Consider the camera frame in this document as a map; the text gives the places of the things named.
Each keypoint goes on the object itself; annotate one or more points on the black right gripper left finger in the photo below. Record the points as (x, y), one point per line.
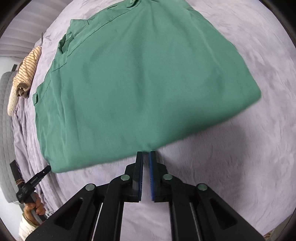
(124, 188)

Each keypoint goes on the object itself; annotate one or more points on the lilac fleece bed blanket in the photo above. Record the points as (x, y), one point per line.
(249, 161)

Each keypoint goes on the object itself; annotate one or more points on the striped beige folded garment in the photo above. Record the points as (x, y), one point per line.
(22, 81)

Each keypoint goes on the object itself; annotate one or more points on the person's left hand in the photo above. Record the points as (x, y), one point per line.
(38, 207)

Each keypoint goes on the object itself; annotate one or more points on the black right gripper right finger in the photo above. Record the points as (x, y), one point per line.
(167, 188)

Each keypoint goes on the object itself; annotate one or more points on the green garment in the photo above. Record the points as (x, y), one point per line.
(137, 76)

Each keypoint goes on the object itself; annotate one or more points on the grey quilted mattress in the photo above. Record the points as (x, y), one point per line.
(8, 185)

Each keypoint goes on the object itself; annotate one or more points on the cream left sleeve forearm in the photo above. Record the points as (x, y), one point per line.
(26, 227)

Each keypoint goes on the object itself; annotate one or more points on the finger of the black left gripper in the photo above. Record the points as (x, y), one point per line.
(39, 176)

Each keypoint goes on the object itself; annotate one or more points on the cream knitted cloth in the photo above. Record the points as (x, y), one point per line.
(13, 100)

